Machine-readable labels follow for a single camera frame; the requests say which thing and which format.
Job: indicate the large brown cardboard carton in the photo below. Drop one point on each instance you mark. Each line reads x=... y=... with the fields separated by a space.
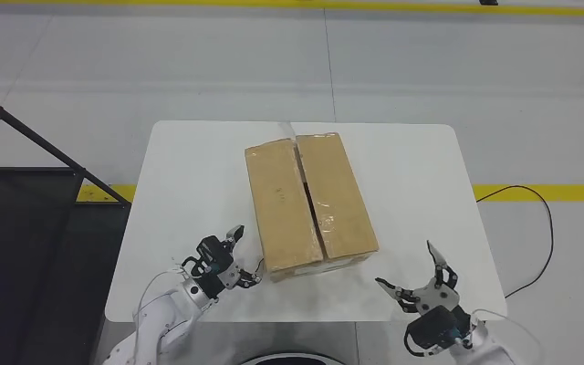
x=283 y=205

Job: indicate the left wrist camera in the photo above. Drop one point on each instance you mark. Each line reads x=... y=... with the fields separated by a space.
x=213 y=253

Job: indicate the robot body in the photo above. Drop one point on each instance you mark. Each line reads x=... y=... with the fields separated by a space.
x=292 y=360

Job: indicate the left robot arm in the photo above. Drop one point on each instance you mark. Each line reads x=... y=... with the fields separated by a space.
x=157 y=326

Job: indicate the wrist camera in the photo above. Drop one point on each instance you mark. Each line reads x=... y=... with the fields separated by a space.
x=431 y=330
x=213 y=253

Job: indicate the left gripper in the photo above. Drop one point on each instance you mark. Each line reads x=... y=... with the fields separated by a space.
x=206 y=288

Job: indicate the dark mesh fence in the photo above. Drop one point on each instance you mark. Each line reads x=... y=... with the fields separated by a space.
x=36 y=255

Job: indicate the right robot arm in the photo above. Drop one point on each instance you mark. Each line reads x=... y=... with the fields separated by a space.
x=486 y=349

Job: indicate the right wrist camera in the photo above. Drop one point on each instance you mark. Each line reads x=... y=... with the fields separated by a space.
x=431 y=330

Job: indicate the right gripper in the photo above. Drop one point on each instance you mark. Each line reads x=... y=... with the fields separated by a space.
x=438 y=297

